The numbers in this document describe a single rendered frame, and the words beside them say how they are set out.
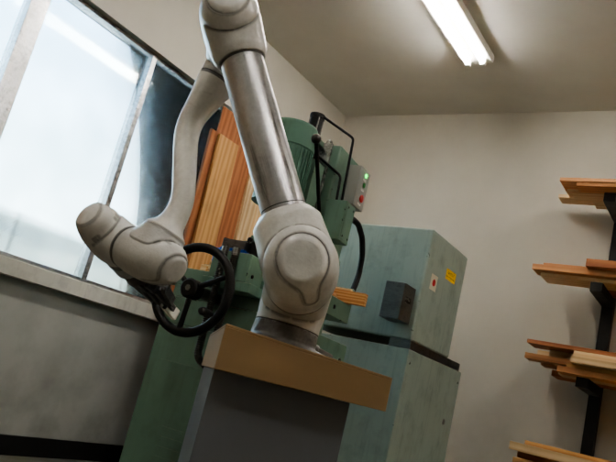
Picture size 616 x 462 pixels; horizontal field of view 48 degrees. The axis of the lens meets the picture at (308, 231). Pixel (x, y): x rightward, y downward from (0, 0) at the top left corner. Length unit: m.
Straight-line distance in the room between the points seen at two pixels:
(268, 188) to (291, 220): 0.10
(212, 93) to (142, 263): 0.48
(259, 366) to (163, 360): 0.94
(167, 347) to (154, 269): 0.84
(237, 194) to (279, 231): 2.84
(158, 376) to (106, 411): 1.58
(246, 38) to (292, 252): 0.51
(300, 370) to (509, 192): 3.36
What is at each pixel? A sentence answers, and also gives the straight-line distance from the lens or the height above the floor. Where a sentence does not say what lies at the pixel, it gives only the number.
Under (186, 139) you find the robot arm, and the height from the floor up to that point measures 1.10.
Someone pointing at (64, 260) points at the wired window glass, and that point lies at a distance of 3.63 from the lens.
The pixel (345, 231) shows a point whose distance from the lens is 2.53.
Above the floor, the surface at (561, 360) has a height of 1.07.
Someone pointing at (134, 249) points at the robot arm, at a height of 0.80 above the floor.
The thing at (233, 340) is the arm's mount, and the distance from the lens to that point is 1.40.
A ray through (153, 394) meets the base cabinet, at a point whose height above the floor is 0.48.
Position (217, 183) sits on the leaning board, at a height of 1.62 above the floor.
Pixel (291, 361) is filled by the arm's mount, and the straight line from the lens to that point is 1.42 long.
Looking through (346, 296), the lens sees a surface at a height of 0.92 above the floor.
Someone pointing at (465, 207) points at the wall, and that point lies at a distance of 4.69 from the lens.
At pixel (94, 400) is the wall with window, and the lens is 3.82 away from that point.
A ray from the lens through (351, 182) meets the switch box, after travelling 2.67.
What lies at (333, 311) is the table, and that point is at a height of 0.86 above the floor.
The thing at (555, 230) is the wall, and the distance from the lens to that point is 4.47.
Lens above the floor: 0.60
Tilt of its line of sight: 13 degrees up
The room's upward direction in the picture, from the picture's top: 14 degrees clockwise
